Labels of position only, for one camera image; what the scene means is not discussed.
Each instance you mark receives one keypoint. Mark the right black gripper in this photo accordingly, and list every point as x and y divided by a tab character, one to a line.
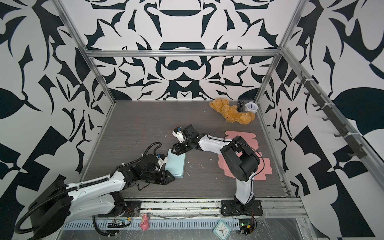
178	148

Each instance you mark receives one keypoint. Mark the green circuit board left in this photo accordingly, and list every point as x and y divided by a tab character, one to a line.
119	223

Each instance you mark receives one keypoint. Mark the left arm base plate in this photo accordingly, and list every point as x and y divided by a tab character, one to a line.
128	209

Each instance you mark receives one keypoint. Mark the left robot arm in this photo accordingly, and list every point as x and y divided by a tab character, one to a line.
62	203

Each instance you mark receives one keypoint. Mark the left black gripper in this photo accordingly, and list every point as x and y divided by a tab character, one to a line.
164	181

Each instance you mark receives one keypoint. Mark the pink paper box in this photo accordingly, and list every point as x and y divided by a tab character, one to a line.
264	168

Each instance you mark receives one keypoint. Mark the circuit board right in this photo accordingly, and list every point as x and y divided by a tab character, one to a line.
247	226

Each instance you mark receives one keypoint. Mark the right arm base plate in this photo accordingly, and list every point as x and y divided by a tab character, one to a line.
236	208

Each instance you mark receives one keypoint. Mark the white round alarm clock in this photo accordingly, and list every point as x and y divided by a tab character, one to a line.
251	107

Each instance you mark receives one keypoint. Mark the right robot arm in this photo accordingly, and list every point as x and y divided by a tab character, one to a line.
241	159

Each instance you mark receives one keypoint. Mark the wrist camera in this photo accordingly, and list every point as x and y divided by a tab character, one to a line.
178	133
162	160

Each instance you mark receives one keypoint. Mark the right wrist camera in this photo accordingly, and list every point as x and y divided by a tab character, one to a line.
178	133

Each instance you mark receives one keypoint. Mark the black coat hook rail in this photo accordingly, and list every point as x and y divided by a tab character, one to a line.
334	115

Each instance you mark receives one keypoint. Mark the pink small toy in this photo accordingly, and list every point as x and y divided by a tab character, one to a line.
144	225

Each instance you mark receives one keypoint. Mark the brown teddy bear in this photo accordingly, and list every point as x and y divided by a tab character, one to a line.
230	113

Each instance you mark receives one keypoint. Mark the light blue paper box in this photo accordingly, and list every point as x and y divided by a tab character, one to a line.
175	164

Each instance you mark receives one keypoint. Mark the black remote control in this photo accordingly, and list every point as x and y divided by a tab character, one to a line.
240	106

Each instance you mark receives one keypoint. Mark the teal square clock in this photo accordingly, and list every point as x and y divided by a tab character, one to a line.
222	230

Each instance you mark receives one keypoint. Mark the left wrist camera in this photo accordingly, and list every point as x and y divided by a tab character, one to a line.
162	160

